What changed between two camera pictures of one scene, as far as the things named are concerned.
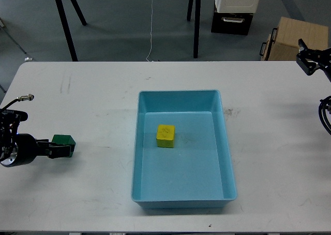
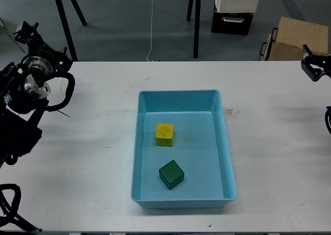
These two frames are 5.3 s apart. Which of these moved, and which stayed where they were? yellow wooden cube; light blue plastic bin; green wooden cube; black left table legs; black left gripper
Moved: green wooden cube; black left gripper
Stayed: light blue plastic bin; yellow wooden cube; black left table legs
